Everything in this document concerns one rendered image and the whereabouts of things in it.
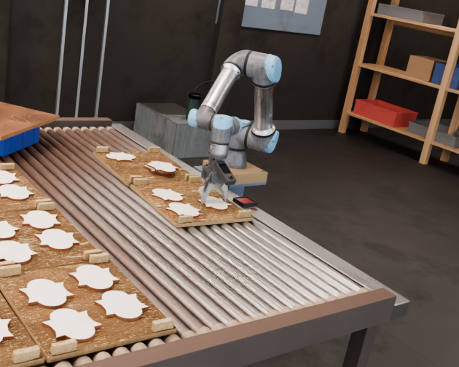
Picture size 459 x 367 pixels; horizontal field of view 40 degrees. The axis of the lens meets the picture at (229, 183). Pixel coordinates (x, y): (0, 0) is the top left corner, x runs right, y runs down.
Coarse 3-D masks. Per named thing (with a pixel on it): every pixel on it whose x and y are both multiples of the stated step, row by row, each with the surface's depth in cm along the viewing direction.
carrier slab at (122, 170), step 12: (96, 156) 290; (144, 156) 301; (156, 156) 304; (108, 168) 279; (120, 168) 278; (132, 168) 281; (144, 168) 284; (180, 168) 293; (156, 180) 271; (168, 180) 274; (180, 180) 277
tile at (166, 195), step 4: (152, 192) 255; (156, 192) 255; (160, 192) 256; (164, 192) 256; (168, 192) 257; (172, 192) 258; (152, 196) 252; (156, 196) 252; (160, 196) 252; (164, 196) 252; (168, 196) 253; (172, 196) 254; (176, 196) 255; (180, 196) 256; (164, 200) 249; (168, 200) 251; (172, 200) 250; (176, 200) 250; (180, 200) 252
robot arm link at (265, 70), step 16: (256, 64) 275; (272, 64) 274; (256, 80) 280; (272, 80) 277; (256, 96) 288; (272, 96) 290; (256, 112) 295; (256, 128) 301; (272, 128) 303; (256, 144) 306; (272, 144) 303
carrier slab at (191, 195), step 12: (144, 192) 255; (180, 192) 262; (192, 192) 265; (216, 192) 270; (156, 204) 245; (168, 204) 247; (192, 204) 252; (168, 216) 235; (204, 216) 241; (216, 216) 244; (228, 216) 246; (252, 216) 250
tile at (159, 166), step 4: (152, 164) 281; (156, 164) 282; (160, 164) 283; (164, 164) 284; (168, 164) 285; (156, 168) 276; (160, 168) 277; (164, 168) 278; (168, 168) 279; (172, 168) 280; (176, 168) 282; (164, 172) 275; (168, 172) 275; (172, 172) 276
